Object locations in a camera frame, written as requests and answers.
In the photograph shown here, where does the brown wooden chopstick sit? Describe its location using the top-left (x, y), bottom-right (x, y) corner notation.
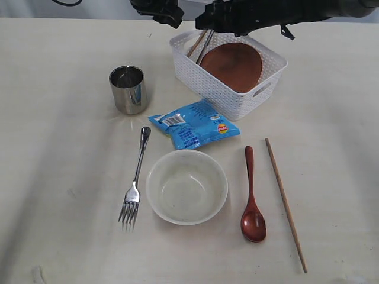
top-left (265, 137), bottom-right (308, 273)

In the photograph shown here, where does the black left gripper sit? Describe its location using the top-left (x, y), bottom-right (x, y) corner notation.
top-left (130, 0), bottom-right (184, 29)

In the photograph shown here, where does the red-brown wooden spoon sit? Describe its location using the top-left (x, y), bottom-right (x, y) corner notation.
top-left (240, 146), bottom-right (267, 243)

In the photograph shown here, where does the grey-green ceramic bowl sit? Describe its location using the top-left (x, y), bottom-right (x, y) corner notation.
top-left (146, 150), bottom-right (229, 226)

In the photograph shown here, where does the silver metal utensil handle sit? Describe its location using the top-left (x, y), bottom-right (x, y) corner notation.
top-left (196, 30), bottom-right (214, 64)

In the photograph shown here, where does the brown wooden plate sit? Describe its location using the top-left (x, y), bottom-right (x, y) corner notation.
top-left (200, 43), bottom-right (263, 93)

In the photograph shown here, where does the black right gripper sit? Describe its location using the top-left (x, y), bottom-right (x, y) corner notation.
top-left (195, 0), bottom-right (339, 36)

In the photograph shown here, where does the shiny steel cup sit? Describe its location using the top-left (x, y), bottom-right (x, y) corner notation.
top-left (109, 65), bottom-right (149, 115)

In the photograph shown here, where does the silver metal fork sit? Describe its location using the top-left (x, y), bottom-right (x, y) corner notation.
top-left (118, 126), bottom-right (151, 231)

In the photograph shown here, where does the white woven plastic basket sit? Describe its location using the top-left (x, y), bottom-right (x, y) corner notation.
top-left (169, 30), bottom-right (288, 121)

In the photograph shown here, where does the blue chips snack bag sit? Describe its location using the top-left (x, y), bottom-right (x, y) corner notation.
top-left (149, 99), bottom-right (240, 150)

